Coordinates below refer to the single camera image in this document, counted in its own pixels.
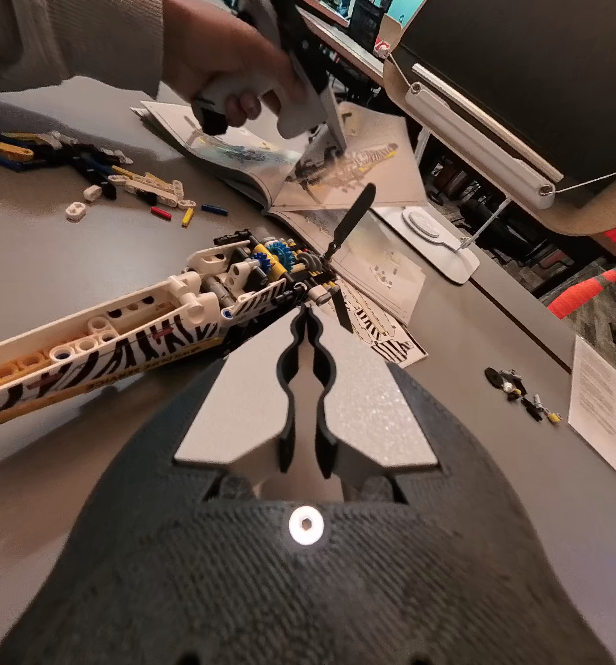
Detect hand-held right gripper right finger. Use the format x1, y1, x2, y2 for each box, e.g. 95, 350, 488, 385
308, 305, 440, 503

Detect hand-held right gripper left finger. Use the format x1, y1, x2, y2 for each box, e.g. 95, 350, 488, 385
173, 305, 308, 489

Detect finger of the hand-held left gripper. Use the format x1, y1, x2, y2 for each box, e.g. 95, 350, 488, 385
295, 86, 350, 181

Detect lego instruction booklet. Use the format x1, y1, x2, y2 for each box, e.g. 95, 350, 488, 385
130, 99, 429, 327

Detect lego helicopter model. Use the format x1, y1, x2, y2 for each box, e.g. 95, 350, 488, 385
0, 182, 377, 432

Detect pile of lego pieces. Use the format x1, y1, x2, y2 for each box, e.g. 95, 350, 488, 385
0, 130, 230, 228

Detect person's left forearm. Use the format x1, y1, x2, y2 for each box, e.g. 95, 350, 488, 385
0, 0, 184, 94

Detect small cluster of lego parts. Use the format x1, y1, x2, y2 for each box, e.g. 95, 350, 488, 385
485, 366, 562, 424

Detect person's left hand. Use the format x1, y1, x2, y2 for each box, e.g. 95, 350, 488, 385
162, 0, 310, 128

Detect wooden background desk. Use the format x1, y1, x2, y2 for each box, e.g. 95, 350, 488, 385
300, 0, 387, 84

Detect zebra striped sticker sheet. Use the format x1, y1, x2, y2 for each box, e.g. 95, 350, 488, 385
339, 281, 428, 364

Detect black monitor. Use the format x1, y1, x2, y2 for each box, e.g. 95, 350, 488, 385
383, 0, 616, 237

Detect red fabric object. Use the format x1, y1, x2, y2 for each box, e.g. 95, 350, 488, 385
547, 215, 616, 320

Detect white printed paper sheet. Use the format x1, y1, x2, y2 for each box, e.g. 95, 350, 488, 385
568, 335, 616, 495

